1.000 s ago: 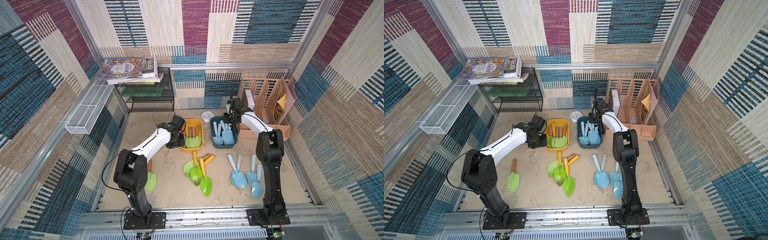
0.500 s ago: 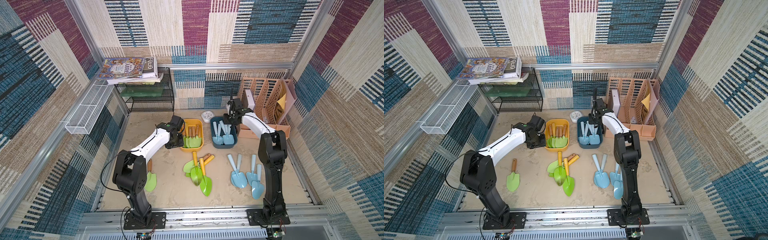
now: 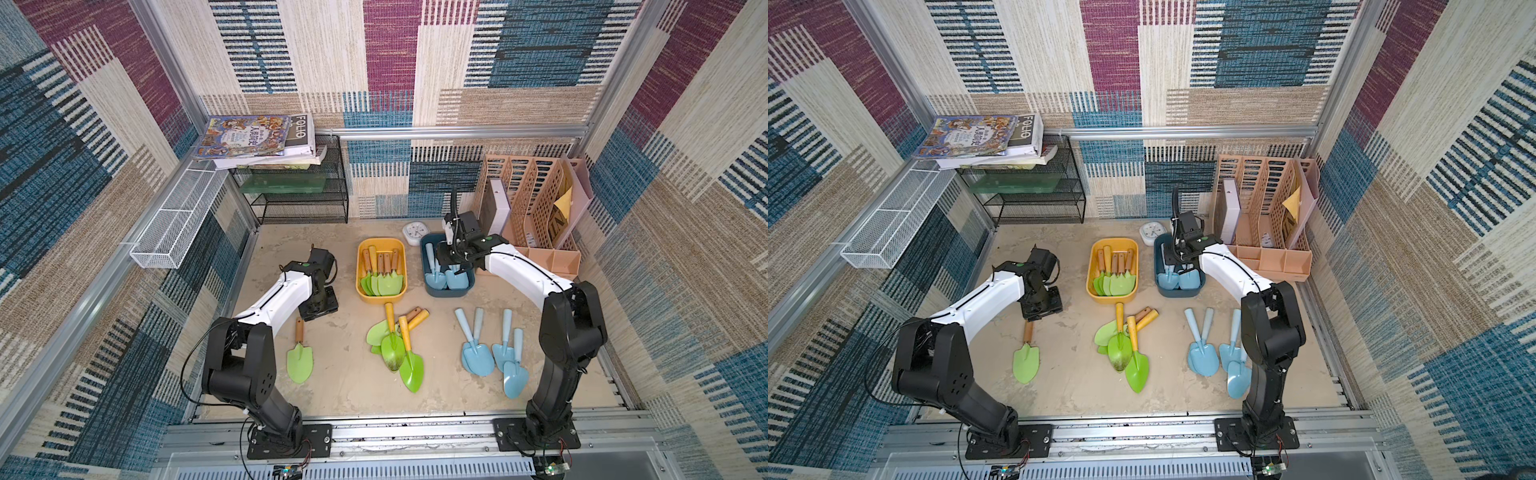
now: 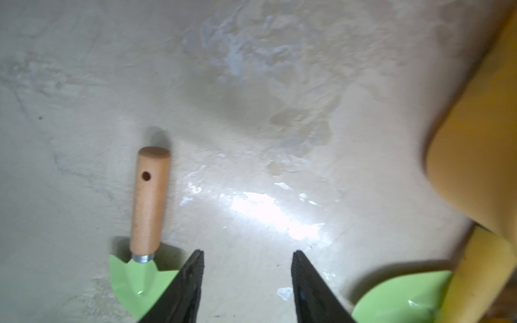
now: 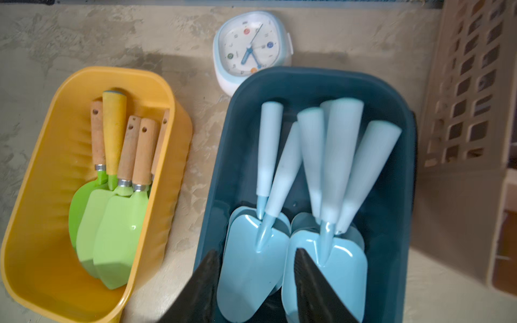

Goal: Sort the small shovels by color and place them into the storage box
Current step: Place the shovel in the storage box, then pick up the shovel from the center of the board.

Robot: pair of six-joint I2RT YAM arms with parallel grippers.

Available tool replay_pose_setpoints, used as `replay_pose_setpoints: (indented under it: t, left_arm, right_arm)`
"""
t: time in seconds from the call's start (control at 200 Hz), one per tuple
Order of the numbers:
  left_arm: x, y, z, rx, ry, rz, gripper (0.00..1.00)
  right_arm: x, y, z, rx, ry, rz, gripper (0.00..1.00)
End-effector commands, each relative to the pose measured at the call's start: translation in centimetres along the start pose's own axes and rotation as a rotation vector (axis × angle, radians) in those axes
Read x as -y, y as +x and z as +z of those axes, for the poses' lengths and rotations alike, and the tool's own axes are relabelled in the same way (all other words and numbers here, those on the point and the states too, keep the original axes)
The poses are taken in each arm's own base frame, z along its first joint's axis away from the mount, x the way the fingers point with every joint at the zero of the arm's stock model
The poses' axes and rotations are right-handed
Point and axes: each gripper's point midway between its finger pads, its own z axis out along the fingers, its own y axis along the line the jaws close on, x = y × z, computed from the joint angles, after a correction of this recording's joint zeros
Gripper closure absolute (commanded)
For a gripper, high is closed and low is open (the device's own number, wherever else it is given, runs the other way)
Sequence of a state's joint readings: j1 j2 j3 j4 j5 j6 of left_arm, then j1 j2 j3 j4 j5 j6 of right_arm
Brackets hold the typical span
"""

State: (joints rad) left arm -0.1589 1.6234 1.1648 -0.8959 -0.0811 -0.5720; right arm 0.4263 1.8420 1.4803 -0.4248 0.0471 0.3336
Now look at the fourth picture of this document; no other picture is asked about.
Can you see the yellow storage box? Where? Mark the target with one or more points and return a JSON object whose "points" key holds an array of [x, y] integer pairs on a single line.
{"points": [[471, 159]]}

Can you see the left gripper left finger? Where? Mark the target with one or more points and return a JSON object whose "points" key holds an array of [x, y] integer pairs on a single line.
{"points": [[181, 299]]}

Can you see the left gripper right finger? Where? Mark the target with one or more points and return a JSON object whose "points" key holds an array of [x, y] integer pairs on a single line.
{"points": [[314, 301]]}

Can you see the dark green shovel yellow handle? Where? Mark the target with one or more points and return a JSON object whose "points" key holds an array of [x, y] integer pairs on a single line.
{"points": [[486, 266]]}

